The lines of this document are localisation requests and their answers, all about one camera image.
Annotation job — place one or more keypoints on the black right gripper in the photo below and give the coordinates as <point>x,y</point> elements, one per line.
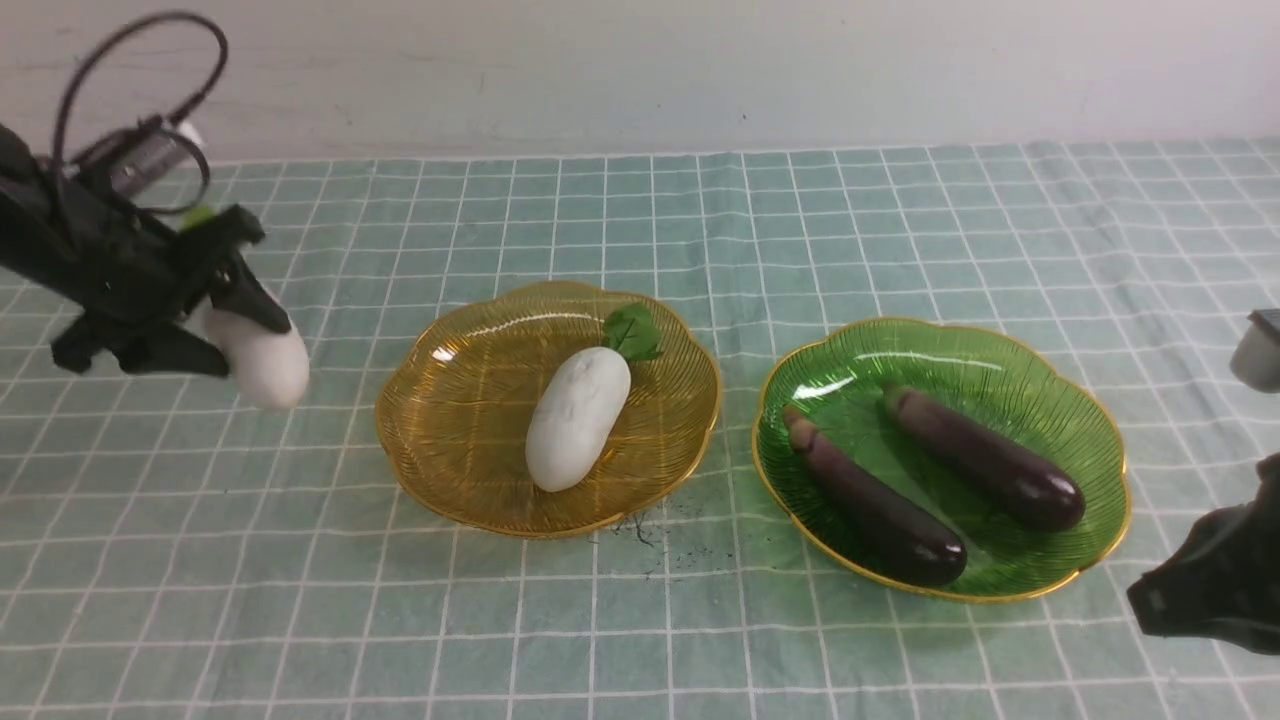
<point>1222,583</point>

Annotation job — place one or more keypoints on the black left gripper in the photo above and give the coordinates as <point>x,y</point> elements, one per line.
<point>135,278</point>

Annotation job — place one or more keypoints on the green checkered tablecloth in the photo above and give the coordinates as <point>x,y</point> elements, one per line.
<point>169,553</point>

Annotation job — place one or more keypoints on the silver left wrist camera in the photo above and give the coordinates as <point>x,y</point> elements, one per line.
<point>130,160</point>

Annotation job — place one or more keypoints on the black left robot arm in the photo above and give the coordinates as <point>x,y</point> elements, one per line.
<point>19,163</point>

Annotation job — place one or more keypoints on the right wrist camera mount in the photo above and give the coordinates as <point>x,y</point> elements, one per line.
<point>1256,359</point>

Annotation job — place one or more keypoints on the amber plastic plate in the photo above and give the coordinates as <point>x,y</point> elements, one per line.
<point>453,417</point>

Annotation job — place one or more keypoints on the white radish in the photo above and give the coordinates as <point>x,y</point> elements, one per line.
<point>271,370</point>
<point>584,399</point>

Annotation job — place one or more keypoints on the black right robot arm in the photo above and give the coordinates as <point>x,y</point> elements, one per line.
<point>1223,581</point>

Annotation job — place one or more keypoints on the purple eggplant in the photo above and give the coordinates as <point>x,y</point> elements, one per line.
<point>906,543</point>
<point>1026,486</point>

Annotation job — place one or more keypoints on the green plastic plate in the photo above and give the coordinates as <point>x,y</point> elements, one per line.
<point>995,380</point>

